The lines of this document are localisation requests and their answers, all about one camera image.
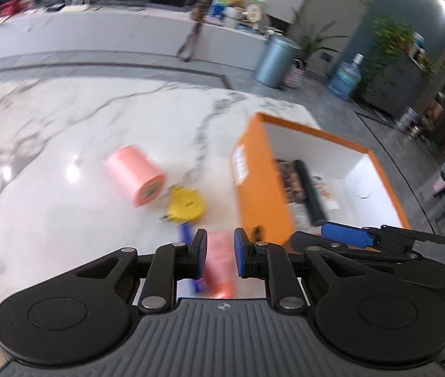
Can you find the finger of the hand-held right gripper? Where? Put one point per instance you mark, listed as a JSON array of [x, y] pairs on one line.
[[305, 238], [348, 235]]

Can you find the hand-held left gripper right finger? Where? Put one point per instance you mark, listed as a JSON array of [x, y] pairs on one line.
[[240, 253]]

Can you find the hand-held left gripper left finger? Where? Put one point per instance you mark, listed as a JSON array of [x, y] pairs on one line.
[[203, 253]]

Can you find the pink plastic bottle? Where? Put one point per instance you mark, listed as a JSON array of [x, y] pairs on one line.
[[220, 263]]

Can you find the white hand cream tube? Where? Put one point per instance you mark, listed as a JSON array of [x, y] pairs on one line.
[[326, 194]]

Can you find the dark green shampoo bottle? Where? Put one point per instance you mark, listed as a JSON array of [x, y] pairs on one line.
[[311, 192]]

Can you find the colourful printed card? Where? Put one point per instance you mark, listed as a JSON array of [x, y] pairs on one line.
[[289, 180]]

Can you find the orange cardboard box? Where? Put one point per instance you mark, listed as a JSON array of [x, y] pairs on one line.
[[261, 188]]

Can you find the yellow tape measure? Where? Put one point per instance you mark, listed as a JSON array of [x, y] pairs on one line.
[[185, 204]]

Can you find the pink tape roll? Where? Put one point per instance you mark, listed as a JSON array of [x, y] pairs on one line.
[[134, 174]]

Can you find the white floor appliance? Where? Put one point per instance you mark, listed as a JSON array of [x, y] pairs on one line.
[[409, 118]]

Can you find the grey drawer cabinet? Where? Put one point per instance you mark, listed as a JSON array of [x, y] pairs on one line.
[[397, 86]]

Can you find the blue water jug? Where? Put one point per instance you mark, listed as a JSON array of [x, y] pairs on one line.
[[344, 78]]

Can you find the woven plaid bag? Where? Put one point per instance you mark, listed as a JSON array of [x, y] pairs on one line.
[[294, 76]]

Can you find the blue-grey trash can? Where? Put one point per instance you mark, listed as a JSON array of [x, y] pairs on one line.
[[277, 63]]

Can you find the long-leaf potted plant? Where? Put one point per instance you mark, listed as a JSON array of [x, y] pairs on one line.
[[318, 43]]

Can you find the trailing pothos plant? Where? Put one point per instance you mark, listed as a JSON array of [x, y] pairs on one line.
[[391, 43]]

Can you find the round paper fan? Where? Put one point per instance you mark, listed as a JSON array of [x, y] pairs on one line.
[[254, 12]]

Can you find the grey ceramic pot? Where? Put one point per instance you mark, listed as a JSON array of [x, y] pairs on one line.
[[233, 17]]

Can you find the marble television console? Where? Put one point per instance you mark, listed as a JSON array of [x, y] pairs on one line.
[[108, 35]]

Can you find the red gift box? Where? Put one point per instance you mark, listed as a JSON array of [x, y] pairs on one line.
[[10, 8]]

